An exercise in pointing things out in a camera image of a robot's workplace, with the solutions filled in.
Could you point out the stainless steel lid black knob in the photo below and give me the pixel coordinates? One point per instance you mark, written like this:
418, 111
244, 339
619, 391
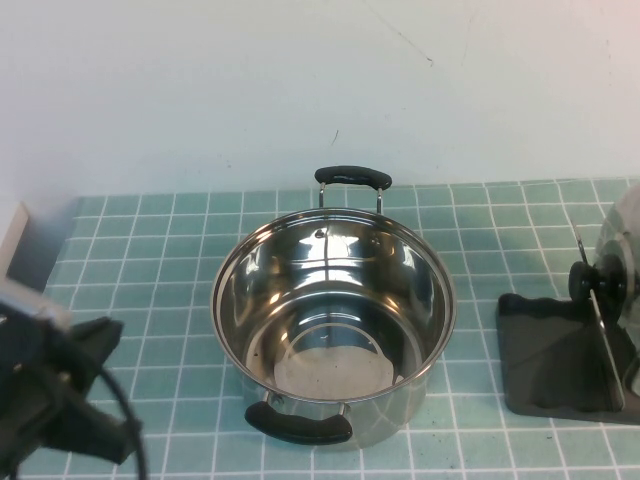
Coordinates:
622, 225

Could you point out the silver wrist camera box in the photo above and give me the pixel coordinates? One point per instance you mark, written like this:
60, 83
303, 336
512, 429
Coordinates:
35, 312

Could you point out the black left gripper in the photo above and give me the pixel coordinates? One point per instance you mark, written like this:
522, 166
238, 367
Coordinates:
30, 380

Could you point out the teal grid tablecloth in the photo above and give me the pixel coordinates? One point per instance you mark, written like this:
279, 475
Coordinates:
165, 260

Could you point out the beige panel edge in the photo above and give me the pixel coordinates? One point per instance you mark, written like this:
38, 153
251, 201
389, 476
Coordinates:
12, 240

